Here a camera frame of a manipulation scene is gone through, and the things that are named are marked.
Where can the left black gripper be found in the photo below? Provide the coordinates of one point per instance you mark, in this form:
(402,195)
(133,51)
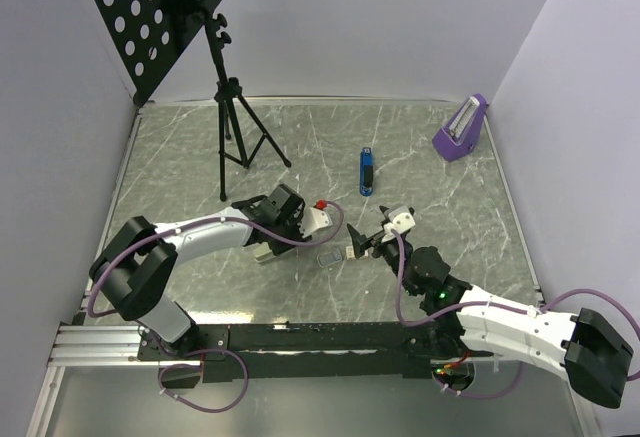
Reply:
(296,219)

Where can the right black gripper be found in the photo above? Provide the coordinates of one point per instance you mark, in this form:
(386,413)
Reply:
(361,243)

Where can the small white staple box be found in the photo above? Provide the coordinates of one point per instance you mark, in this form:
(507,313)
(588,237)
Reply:
(350,253)

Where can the beige white stapler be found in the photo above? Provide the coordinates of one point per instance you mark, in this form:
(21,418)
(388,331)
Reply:
(263,253)

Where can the silver staple tray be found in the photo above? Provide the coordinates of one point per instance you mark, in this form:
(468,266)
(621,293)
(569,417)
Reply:
(330,258)

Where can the blue black stapler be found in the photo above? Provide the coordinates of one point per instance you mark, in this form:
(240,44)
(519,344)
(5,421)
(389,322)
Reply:
(366,172)

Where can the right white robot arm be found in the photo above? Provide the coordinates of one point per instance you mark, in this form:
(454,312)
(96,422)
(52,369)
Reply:
(582,348)

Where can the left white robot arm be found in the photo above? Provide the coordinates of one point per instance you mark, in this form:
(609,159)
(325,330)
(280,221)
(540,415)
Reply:
(134,268)

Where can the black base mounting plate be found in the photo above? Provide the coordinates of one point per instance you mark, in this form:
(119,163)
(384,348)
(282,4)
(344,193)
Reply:
(227,352)

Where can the purple metronome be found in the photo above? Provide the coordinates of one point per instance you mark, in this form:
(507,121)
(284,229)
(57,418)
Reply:
(459,136)

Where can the black perforated music stand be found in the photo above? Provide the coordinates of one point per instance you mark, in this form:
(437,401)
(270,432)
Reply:
(151,35)

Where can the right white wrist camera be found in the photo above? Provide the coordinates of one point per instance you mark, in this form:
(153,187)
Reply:
(399,220)

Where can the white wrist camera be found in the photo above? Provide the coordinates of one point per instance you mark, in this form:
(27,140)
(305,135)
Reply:
(314,218)
(399,220)

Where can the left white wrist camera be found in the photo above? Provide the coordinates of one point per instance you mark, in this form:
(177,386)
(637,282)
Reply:
(314,218)

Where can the aluminium rail frame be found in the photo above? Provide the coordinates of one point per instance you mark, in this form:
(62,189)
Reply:
(85,346)

